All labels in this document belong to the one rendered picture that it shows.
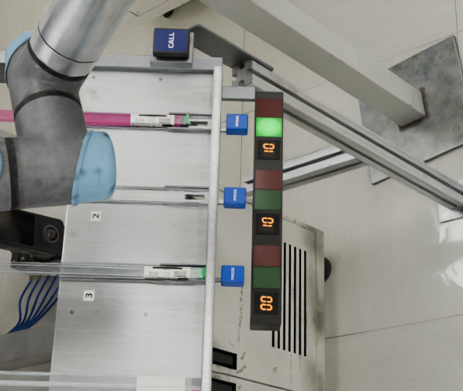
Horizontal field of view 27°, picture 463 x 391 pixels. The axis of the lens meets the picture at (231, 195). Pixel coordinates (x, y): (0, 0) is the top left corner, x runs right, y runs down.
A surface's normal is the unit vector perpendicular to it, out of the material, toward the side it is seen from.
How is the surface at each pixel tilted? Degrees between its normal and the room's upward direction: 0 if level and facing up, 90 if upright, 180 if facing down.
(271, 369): 90
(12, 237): 83
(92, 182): 78
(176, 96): 43
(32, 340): 0
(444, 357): 0
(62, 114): 68
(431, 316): 0
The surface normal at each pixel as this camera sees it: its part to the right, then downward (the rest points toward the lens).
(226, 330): 0.74, -0.23
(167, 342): 0.01, -0.37
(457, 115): -0.67, -0.29
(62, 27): -0.40, 0.44
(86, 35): 0.18, 0.76
